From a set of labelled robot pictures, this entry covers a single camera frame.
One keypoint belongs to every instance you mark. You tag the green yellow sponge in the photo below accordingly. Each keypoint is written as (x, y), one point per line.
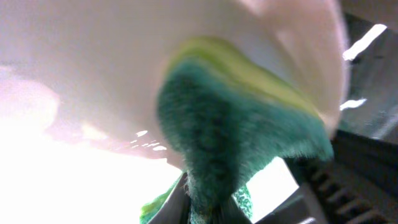
(229, 118)

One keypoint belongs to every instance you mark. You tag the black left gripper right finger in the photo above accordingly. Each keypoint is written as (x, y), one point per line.
(228, 212)

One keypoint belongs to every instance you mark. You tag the black round tray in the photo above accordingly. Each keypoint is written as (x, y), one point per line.
(373, 82)

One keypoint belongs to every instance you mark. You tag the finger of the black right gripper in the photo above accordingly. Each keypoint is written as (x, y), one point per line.
(358, 186)

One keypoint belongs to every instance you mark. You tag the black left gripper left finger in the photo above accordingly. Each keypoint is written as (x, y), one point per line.
(176, 209)

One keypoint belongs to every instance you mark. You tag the white plate front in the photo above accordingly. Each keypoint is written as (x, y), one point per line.
(80, 138)

